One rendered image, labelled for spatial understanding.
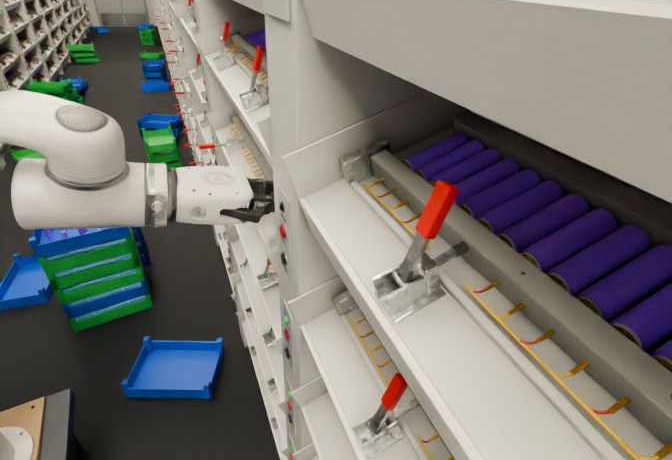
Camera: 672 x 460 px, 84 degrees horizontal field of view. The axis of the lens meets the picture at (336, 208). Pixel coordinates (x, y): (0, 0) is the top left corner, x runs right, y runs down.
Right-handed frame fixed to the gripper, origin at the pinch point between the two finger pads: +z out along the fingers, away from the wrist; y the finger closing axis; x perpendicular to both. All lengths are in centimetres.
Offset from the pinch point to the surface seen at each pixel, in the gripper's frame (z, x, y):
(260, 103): -2.5, -11.8, 8.3
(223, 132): 0.5, 7.8, 48.5
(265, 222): 0.3, 7.9, 4.7
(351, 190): -1.0, -12.3, -20.8
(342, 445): 6.0, 25.6, -26.2
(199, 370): 1, 103, 48
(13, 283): -72, 119, 127
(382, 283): -4.7, -11.9, -33.3
